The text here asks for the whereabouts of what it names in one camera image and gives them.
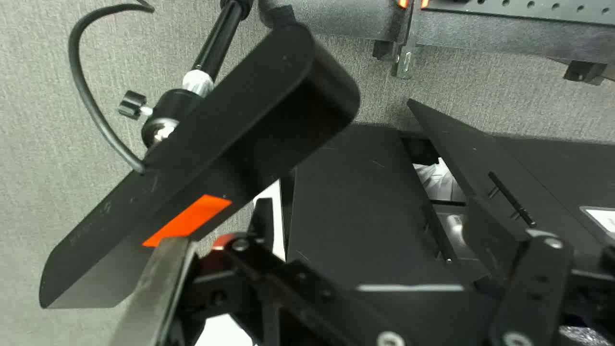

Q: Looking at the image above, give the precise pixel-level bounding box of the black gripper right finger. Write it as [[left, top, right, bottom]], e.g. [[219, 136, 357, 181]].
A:
[[488, 229, 575, 346]]

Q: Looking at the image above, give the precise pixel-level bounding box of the silver-padded gripper left finger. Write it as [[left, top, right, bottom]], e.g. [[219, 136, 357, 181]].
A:
[[108, 233, 411, 346]]

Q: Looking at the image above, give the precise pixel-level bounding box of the black cabinet door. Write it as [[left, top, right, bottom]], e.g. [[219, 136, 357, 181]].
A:
[[406, 98, 615, 261]]

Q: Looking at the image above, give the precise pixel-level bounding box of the white item inside cabinet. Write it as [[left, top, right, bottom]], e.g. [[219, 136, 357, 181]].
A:
[[411, 158, 467, 204]]

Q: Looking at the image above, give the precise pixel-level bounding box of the gray pegboard rack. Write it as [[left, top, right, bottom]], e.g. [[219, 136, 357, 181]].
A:
[[371, 0, 615, 86]]

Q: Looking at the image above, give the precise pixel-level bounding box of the black door handle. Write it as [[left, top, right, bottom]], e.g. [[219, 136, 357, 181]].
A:
[[484, 169, 538, 229]]

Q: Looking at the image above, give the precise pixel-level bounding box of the black camera with orange sticker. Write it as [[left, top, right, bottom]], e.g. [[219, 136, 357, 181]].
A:
[[37, 23, 361, 311]]

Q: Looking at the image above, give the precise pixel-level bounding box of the black camera cable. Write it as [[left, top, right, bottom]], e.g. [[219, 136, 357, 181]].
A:
[[67, 0, 158, 175]]

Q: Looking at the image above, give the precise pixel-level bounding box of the metal hanging bracket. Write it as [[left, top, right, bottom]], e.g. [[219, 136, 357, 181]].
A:
[[390, 0, 417, 81]]

